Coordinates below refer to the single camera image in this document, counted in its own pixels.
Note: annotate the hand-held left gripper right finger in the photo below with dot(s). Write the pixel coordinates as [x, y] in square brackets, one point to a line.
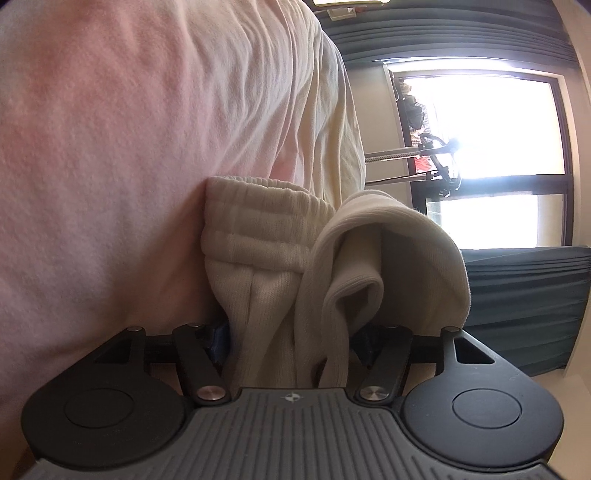
[364, 346]

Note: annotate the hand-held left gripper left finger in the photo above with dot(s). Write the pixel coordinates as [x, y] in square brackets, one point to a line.
[219, 344]

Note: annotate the white zip sweatshirt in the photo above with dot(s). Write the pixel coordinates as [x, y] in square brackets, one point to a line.
[268, 277]

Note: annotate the teal curtain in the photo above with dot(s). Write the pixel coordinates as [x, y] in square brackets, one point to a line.
[438, 41]
[521, 300]

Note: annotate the garment steamer stand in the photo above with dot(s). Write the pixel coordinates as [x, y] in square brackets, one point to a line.
[392, 154]

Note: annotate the pastel bed sheet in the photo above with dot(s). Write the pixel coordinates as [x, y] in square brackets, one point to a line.
[138, 138]

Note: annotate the dark framed window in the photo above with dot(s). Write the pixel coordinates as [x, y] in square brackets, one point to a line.
[561, 138]

